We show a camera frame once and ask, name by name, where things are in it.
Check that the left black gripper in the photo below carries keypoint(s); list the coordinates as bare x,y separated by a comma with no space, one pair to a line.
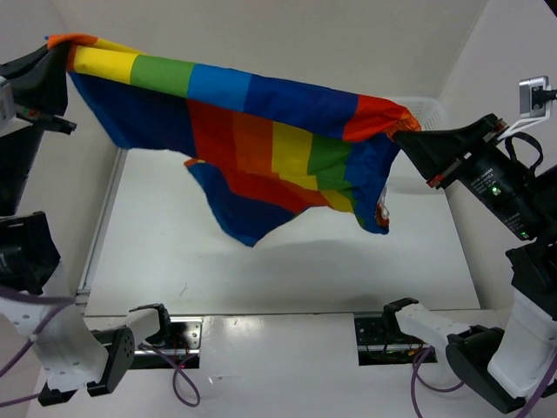
43,89

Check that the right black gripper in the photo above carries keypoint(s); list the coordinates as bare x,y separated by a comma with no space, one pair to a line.
432,151

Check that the rainbow striped shorts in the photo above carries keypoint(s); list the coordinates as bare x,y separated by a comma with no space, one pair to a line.
263,150

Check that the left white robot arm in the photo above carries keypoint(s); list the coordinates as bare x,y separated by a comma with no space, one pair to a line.
34,293

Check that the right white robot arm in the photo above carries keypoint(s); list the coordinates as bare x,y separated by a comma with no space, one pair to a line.
513,367

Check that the white plastic basket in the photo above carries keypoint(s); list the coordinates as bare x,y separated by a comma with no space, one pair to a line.
429,111

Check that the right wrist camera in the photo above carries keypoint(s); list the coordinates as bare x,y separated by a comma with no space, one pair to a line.
536,97

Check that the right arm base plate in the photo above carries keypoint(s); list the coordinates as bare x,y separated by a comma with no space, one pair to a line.
377,347

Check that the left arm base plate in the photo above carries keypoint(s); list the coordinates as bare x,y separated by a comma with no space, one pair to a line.
181,345

